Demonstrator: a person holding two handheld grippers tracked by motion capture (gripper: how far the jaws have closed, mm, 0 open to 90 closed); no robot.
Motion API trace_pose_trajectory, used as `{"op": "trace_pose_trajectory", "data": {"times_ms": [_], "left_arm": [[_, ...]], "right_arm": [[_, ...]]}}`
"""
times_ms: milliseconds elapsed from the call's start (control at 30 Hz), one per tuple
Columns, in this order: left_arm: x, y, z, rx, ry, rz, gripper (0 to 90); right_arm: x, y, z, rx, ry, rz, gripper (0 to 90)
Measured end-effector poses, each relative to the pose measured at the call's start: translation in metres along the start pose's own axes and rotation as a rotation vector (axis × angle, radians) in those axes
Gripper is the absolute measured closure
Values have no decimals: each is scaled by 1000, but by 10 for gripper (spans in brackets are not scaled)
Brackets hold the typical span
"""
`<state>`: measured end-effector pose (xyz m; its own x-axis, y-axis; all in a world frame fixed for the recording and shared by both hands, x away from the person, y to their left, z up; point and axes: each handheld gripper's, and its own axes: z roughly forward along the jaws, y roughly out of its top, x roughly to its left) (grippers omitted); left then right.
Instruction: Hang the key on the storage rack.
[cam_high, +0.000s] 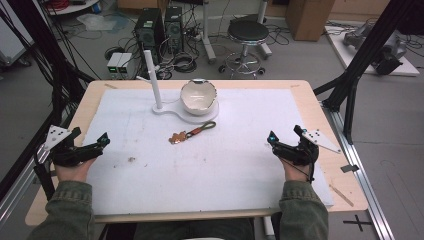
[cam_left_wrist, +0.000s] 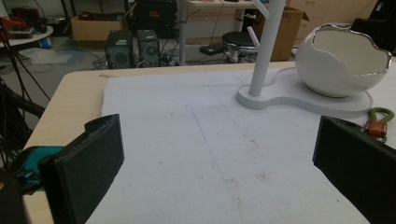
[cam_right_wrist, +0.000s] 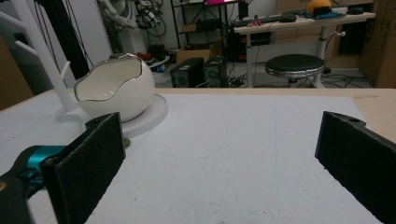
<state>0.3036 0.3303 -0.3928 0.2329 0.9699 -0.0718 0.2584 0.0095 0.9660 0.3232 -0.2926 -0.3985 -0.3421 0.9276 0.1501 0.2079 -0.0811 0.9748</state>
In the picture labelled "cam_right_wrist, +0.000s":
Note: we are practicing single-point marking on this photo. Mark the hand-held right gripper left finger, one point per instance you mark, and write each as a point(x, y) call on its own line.
point(84, 168)

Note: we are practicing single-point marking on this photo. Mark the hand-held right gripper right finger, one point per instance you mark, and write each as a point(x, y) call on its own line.
point(358, 161)

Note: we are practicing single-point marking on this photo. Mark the small brass round item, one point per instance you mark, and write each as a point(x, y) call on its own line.
point(126, 142)

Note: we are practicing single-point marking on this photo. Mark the white peg stand with round base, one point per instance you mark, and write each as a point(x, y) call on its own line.
point(149, 115)

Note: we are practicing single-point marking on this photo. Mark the white eggshell-shaped ceramic bowl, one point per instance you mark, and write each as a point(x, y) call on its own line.
point(124, 93)

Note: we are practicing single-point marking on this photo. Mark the brown board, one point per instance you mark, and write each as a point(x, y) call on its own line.
point(12, 81)

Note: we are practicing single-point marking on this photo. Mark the black round stool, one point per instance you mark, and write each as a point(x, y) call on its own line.
point(294, 63)

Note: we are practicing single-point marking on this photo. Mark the large cardboard panel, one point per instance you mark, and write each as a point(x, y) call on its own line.
point(381, 43)

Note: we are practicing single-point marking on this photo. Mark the white table mat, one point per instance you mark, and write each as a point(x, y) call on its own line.
point(224, 155)

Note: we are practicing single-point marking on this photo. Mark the black computer tower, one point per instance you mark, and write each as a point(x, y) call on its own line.
point(215, 72)
point(186, 73)

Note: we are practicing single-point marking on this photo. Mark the white-legged desk with wooden top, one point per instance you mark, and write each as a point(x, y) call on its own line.
point(299, 23)

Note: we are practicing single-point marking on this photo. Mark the black computer mouse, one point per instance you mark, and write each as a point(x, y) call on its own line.
point(355, 10)
point(287, 18)

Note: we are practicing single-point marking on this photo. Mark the open cardboard box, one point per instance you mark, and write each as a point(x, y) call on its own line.
point(191, 55)

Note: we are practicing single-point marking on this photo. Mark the yellow round object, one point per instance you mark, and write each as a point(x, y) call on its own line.
point(318, 4)

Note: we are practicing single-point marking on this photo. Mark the black keyboard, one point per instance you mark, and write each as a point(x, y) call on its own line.
point(249, 21)

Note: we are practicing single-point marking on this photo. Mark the black metal shelf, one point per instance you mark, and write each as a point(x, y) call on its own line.
point(202, 25)

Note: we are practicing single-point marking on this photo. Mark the pink-lit monitor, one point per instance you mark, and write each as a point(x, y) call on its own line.
point(219, 2)

